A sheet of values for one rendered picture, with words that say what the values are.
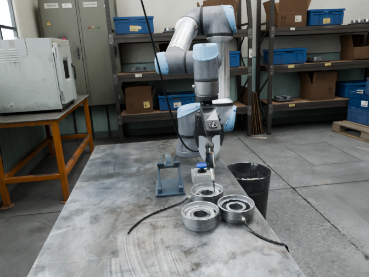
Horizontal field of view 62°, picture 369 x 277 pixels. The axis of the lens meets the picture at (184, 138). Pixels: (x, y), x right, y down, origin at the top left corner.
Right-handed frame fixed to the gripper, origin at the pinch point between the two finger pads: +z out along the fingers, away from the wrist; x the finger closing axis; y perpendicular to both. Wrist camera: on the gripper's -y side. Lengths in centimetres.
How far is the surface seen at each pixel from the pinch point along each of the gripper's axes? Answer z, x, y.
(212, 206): 9.9, 1.6, -13.9
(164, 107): 44, 12, 341
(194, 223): 10.1, 7.9, -21.5
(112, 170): 13.1, 36.9, 29.3
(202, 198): 9.5, 3.8, -8.9
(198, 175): 8.6, 3.1, 6.9
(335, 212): 94, -113, 111
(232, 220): 11.5, -2.9, -19.3
